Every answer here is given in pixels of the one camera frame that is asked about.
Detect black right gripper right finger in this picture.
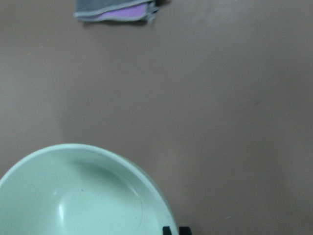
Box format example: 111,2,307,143
179,226,191,235

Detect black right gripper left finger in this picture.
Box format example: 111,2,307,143
162,226,172,235

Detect green bowl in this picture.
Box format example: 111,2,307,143
0,144,179,235

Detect grey folded cloth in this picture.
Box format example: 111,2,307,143
74,0,159,22

